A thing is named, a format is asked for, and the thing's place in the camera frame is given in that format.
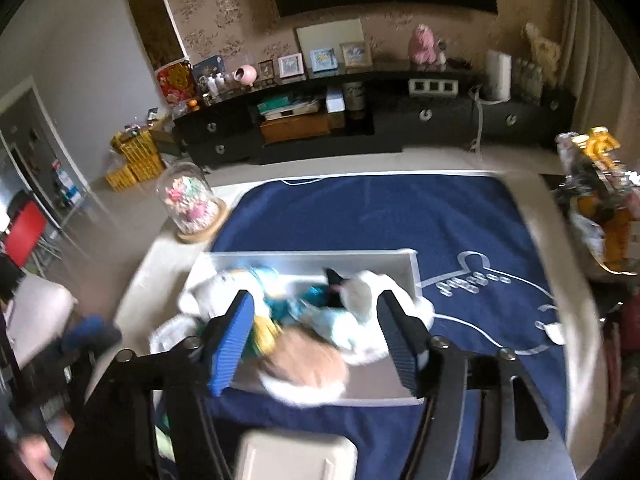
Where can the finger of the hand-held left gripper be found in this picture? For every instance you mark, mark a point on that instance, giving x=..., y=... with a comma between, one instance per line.
x=90, y=334

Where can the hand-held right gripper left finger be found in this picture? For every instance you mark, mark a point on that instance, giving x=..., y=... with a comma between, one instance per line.
x=230, y=345

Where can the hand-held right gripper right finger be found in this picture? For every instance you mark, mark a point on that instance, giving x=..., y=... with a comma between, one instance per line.
x=400, y=345

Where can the plain white plush toy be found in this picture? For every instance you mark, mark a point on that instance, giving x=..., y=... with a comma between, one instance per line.
x=367, y=305

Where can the white plush toy blue hat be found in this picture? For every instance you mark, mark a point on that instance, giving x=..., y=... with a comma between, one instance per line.
x=215, y=286

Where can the brown plush toy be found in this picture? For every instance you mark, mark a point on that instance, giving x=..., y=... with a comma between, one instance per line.
x=305, y=360

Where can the teal cloth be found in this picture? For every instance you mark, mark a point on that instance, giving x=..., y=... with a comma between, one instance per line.
x=300, y=306

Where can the black cloth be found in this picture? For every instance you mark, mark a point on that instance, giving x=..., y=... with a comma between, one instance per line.
x=334, y=285

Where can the shallow white box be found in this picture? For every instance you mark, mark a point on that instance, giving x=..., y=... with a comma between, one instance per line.
x=310, y=264

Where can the person's left hand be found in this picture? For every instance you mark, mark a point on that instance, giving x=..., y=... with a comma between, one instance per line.
x=36, y=454

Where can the light green cloth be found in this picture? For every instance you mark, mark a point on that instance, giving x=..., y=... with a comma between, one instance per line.
x=162, y=447

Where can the red chair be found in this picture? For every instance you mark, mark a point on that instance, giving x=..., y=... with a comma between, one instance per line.
x=25, y=232

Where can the navy blue blanket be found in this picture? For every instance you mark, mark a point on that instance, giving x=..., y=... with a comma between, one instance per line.
x=400, y=210

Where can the glass dome with flowers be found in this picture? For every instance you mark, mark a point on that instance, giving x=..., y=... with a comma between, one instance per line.
x=190, y=200

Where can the shelf with small boxes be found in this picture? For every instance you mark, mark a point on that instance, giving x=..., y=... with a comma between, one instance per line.
x=65, y=185

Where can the yellow plastic crate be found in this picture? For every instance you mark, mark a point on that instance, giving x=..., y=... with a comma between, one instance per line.
x=120, y=178
x=134, y=144
x=146, y=166

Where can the brown cardboard box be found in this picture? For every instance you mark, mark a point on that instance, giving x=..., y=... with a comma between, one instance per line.
x=295, y=128

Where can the black television cabinet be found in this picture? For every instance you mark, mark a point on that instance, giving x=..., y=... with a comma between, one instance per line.
x=440, y=120

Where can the basket of assorted clutter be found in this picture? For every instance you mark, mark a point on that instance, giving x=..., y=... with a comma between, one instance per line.
x=600, y=215

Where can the stack of books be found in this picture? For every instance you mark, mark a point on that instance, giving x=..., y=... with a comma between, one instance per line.
x=287, y=105

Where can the small white carton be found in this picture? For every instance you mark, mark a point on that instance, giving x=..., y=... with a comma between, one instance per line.
x=335, y=99

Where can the small white bottle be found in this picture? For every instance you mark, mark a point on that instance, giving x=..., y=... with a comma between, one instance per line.
x=210, y=85
x=219, y=82

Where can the white socket panel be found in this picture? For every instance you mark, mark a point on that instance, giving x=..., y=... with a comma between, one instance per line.
x=433, y=86

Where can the red festive poster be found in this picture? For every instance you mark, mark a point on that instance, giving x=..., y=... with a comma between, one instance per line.
x=175, y=82

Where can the pink round speaker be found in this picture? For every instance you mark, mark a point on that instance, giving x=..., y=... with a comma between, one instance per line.
x=246, y=75

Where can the blue picture box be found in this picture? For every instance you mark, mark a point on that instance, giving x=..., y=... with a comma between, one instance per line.
x=207, y=71

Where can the yellow toy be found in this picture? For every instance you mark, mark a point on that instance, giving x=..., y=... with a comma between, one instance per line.
x=597, y=147

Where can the white air purifier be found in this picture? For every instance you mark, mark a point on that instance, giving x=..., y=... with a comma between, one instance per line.
x=498, y=76

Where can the row of clear bottles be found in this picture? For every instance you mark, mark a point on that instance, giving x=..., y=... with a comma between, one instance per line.
x=527, y=81

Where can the pink plush toy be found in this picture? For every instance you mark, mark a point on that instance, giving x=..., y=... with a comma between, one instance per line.
x=421, y=46

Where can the white blank panel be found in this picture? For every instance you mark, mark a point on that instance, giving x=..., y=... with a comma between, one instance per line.
x=327, y=35

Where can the cream plush toy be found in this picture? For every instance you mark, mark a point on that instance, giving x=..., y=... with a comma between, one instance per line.
x=542, y=47

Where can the beige curtain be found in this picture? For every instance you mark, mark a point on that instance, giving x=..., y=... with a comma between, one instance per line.
x=590, y=35

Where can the dark picture frame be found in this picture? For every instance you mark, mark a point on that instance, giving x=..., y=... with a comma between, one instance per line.
x=266, y=70

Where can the white picture frame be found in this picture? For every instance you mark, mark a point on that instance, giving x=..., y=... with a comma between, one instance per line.
x=291, y=65

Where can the beige picture frame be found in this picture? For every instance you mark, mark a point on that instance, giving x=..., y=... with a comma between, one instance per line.
x=356, y=54

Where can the white security camera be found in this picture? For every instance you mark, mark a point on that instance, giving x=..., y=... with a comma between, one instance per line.
x=442, y=52

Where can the blue picture frame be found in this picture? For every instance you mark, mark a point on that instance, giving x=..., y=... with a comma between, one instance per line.
x=323, y=59

